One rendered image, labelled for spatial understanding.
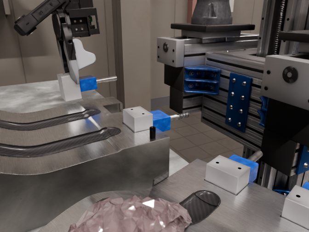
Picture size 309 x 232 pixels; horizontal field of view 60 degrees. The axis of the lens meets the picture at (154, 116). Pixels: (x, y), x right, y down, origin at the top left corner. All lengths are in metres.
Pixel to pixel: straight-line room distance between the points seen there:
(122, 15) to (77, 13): 2.05
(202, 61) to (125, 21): 1.73
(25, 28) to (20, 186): 0.32
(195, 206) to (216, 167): 0.06
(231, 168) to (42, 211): 0.27
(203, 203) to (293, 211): 0.11
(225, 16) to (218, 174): 0.72
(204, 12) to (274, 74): 0.46
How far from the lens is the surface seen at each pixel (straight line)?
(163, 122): 0.49
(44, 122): 0.57
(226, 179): 0.38
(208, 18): 1.01
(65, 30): 0.58
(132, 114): 0.46
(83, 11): 0.60
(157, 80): 3.16
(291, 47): 0.92
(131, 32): 2.68
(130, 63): 2.71
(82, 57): 0.60
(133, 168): 0.44
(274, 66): 0.63
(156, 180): 0.39
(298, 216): 0.36
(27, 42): 2.71
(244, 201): 0.38
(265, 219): 0.36
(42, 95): 1.04
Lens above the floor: 1.08
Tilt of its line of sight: 21 degrees down
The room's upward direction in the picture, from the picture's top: straight up
